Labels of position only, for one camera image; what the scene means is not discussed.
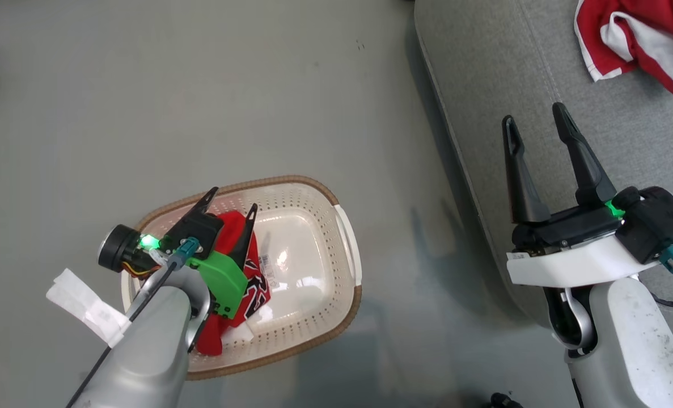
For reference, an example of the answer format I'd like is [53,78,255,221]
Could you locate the white printed tag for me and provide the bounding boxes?
[259,253,281,287]

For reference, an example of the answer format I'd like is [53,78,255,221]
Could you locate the white tape label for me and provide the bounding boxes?
[45,268,132,348]

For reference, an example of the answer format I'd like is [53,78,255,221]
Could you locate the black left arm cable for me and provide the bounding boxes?
[66,260,179,408]

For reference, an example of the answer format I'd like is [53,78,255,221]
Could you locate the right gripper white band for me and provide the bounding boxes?
[501,102,663,287]

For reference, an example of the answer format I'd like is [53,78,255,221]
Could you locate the grey fabric sofa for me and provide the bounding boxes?
[414,0,673,330]

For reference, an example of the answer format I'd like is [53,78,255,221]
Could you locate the teal left camera connector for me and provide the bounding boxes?
[168,237,202,268]

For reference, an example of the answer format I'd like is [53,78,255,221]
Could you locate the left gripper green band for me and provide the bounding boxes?
[160,186,259,320]

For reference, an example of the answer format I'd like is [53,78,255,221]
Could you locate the red jersey with lettering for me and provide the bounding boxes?
[192,211,272,357]

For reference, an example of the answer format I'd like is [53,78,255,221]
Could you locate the white laundry basket brown rim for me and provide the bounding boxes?
[120,175,363,381]

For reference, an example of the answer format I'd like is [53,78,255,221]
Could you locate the red and white garment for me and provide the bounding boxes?
[574,0,673,101]

